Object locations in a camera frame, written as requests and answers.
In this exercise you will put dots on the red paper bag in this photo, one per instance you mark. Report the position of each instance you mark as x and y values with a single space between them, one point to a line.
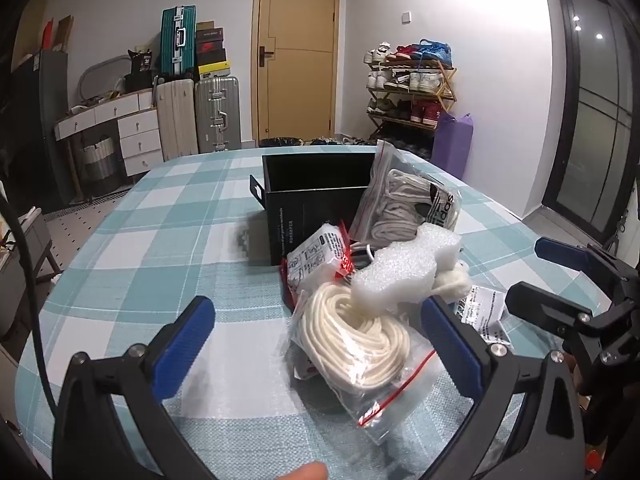
47 35

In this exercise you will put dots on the white foam piece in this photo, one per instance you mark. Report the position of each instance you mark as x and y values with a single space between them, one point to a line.
395 272

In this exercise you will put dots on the grey oval frame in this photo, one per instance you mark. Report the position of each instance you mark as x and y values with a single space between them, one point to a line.
95 72

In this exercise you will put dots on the teal suitcase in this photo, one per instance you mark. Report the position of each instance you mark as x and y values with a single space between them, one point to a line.
177 40

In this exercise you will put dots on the beige suitcase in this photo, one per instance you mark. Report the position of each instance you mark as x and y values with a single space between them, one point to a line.
175 117

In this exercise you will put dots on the dark glass door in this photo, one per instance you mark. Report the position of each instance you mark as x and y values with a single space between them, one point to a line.
595 135

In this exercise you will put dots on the shoes on floor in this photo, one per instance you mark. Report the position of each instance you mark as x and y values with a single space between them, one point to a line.
325 141

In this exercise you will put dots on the black wardrobe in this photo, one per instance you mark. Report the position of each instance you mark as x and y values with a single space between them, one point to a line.
25 110

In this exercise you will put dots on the black red shoe box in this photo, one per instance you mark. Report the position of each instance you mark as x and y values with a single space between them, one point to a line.
210 50

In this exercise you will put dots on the bamboo shoe rack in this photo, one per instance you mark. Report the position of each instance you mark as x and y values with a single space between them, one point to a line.
400 63

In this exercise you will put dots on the white packet with red print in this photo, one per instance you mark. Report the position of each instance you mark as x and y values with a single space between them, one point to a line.
315 257

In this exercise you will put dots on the purple bag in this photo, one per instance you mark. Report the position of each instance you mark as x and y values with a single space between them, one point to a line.
452 145

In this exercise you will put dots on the bag of striped laces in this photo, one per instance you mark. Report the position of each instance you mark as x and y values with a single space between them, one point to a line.
400 205

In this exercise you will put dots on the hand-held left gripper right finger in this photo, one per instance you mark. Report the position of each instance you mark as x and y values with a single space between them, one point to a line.
452 350

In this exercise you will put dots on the white drawer desk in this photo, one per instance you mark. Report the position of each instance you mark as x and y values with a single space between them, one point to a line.
135 130

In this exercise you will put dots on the person's left hand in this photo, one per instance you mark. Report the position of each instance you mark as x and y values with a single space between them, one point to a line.
307 472

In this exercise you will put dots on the black bag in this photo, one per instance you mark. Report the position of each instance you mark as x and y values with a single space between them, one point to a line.
139 67

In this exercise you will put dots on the silver suitcase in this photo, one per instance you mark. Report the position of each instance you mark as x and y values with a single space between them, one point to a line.
217 112

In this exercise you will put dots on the dark shoe box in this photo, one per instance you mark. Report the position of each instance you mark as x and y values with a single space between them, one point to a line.
210 36

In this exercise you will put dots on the grey white laundry basket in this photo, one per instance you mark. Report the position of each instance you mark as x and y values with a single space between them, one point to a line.
97 157

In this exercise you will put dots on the shoe rack with shoes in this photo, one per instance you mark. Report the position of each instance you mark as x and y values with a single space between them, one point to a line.
425 80

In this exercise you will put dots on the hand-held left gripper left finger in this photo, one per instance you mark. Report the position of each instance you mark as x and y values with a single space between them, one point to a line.
182 345

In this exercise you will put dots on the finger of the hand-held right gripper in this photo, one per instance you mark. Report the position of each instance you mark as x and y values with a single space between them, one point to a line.
562 256
545 305

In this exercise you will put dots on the yellow wooden door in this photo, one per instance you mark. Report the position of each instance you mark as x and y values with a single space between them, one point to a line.
295 50

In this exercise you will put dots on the black cardboard box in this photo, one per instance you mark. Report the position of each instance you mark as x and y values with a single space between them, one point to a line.
320 210

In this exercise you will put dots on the white fluffy pad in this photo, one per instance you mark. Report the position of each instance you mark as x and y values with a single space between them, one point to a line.
455 282

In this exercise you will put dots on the brown cardboard box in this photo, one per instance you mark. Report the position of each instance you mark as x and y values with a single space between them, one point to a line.
64 32

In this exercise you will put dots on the yellow black shoe box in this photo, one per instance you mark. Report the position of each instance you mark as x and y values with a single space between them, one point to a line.
215 69

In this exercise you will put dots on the grey refrigerator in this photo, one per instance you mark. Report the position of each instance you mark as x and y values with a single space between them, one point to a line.
52 90

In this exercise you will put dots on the white paper label packet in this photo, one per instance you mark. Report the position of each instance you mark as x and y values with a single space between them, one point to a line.
480 310

